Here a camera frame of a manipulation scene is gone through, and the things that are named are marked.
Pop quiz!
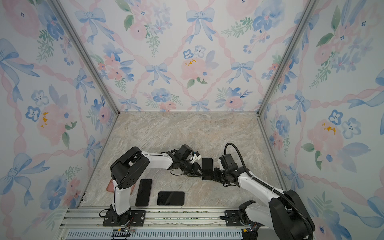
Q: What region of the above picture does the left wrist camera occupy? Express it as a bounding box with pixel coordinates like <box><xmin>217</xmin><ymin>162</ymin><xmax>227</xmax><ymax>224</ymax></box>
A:
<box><xmin>174</xmin><ymin>145</ymin><xmax>202</xmax><ymax>163</ymax></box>

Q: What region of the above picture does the black smartphone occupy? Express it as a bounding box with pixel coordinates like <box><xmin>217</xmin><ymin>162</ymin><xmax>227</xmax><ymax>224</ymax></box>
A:
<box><xmin>135</xmin><ymin>179</ymin><xmax>153</xmax><ymax>207</ymax></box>
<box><xmin>202</xmin><ymin>158</ymin><xmax>214</xmax><ymax>181</ymax></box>

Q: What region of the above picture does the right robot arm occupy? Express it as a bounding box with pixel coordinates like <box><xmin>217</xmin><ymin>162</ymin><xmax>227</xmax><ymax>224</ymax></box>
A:
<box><xmin>212</xmin><ymin>167</ymin><xmax>316</xmax><ymax>240</ymax></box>

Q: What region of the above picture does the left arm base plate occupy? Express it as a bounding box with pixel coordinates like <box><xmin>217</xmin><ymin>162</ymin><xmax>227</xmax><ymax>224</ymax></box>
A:
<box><xmin>103</xmin><ymin>210</ymin><xmax>146</xmax><ymax>227</ymax></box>

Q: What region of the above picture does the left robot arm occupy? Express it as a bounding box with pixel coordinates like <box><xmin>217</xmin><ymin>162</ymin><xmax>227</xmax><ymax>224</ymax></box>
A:
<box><xmin>110</xmin><ymin>145</ymin><xmax>203</xmax><ymax>217</ymax></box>

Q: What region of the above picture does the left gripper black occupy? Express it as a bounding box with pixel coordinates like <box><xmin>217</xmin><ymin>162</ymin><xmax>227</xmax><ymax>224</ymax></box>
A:
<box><xmin>179</xmin><ymin>160</ymin><xmax>206</xmax><ymax>178</ymax></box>

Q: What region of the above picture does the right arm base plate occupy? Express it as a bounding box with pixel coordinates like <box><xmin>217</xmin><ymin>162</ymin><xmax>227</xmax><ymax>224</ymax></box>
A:
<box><xmin>223</xmin><ymin>210</ymin><xmax>250</xmax><ymax>227</ymax></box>

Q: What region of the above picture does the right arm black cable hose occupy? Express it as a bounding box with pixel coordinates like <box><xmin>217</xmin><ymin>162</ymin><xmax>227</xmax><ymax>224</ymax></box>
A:
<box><xmin>224</xmin><ymin>142</ymin><xmax>314</xmax><ymax>240</ymax></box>

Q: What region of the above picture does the pink phone case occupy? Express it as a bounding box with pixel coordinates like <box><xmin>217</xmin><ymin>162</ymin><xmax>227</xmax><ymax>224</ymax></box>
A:
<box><xmin>106</xmin><ymin>180</ymin><xmax>115</xmax><ymax>193</ymax></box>

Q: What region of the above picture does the black smartphone horizontal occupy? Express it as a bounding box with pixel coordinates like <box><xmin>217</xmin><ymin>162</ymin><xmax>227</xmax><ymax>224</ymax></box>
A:
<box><xmin>157</xmin><ymin>191</ymin><xmax>185</xmax><ymax>206</ymax></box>

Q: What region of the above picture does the aluminium rail frame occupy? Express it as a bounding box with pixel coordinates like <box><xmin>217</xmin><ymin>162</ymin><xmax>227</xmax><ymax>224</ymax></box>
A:
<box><xmin>54</xmin><ymin>207</ymin><xmax>278</xmax><ymax>240</ymax></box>

